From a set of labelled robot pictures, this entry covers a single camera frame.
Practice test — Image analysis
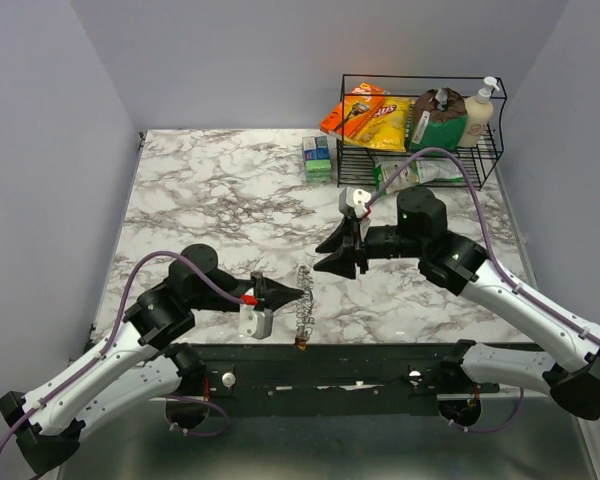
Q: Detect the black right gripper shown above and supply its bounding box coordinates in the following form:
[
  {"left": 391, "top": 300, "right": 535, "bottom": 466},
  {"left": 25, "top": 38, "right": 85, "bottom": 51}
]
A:
[{"left": 313, "top": 215, "right": 425, "bottom": 281}]

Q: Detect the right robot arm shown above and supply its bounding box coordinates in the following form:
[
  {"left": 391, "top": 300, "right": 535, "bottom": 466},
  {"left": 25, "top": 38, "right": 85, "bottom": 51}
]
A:
[{"left": 314, "top": 187, "right": 600, "bottom": 420}]

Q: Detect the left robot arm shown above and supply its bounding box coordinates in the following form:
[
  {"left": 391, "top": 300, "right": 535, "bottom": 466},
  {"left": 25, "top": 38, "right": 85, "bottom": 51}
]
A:
[{"left": 0, "top": 244, "right": 303, "bottom": 477}]

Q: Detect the green sponge pack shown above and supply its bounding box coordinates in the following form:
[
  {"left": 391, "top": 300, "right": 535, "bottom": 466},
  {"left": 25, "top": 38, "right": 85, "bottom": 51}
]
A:
[{"left": 302, "top": 136, "right": 332, "bottom": 182}]

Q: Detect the green white snack bag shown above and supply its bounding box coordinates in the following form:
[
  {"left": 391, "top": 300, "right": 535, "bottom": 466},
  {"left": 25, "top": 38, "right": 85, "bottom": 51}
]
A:
[{"left": 372, "top": 155, "right": 464, "bottom": 194}]

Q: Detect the yellow chips bag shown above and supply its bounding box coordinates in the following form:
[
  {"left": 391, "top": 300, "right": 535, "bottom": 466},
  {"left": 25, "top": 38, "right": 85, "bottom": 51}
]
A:
[{"left": 352, "top": 97, "right": 413, "bottom": 152}]

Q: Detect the orange razor package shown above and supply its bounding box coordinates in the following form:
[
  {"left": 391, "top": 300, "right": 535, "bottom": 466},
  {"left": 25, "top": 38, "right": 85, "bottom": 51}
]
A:
[{"left": 319, "top": 82, "right": 387, "bottom": 145}]

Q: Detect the brown green coffee bag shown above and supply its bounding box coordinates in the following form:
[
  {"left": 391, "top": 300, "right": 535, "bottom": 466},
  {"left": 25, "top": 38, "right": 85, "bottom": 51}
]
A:
[{"left": 408, "top": 87, "right": 467, "bottom": 152}]

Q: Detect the cream lotion pump bottle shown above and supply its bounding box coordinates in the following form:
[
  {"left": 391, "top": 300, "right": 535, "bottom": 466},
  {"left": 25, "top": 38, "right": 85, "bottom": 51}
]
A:
[{"left": 458, "top": 76, "right": 501, "bottom": 148}]

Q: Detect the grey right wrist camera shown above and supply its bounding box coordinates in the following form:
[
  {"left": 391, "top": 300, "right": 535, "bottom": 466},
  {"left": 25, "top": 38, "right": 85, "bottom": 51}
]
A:
[{"left": 338, "top": 186, "right": 372, "bottom": 219}]

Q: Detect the black mounting base rail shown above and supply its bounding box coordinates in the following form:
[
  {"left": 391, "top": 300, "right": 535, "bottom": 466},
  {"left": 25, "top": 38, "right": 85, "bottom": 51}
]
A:
[{"left": 162, "top": 343, "right": 499, "bottom": 418}]

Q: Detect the black wire rack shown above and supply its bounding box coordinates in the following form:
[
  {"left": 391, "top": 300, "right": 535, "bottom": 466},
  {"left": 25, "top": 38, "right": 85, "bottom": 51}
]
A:
[{"left": 327, "top": 74, "right": 507, "bottom": 189}]

